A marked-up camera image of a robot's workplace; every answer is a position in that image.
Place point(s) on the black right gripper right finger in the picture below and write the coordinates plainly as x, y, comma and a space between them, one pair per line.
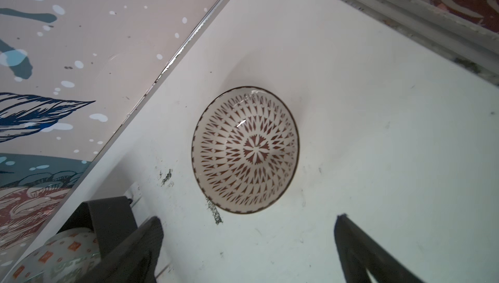
361, 257

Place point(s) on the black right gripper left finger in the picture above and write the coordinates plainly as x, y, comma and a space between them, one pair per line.
134, 260

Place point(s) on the green grey patterned bowl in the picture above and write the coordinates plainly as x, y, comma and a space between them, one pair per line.
65, 257

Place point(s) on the white brown patterned bowl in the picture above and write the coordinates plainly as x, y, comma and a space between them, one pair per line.
245, 150

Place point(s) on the black wire dish rack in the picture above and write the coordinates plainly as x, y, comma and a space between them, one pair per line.
111, 220

